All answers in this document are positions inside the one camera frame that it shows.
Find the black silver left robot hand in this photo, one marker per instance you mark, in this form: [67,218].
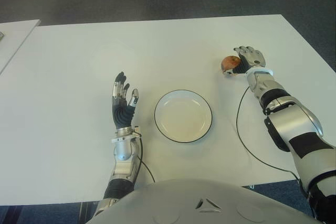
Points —
[123,113]

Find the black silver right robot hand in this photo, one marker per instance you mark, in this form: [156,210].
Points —
[253,57]

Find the red yellow apple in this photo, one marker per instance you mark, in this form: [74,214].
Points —
[230,62]

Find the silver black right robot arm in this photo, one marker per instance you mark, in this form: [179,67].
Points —
[294,124]

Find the white plate with black rim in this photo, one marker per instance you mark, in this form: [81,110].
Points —
[183,117]

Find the grey robot torso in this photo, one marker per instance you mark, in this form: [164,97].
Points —
[197,205]

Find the white side table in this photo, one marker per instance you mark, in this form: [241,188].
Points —
[15,40]

